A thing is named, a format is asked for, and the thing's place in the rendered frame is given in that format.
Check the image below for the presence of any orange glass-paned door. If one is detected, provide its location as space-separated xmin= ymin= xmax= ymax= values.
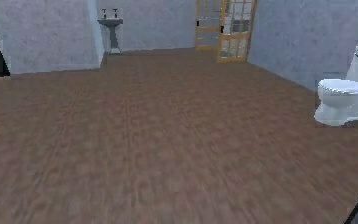
xmin=216 ymin=0 xmax=258 ymax=64
xmin=194 ymin=0 xmax=223 ymax=52

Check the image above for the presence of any white toilet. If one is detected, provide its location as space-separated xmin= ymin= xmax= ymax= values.
xmin=313 ymin=41 xmax=358 ymax=128

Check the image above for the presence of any grey pedestal sink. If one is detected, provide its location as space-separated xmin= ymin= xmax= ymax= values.
xmin=97 ymin=7 xmax=124 ymax=56

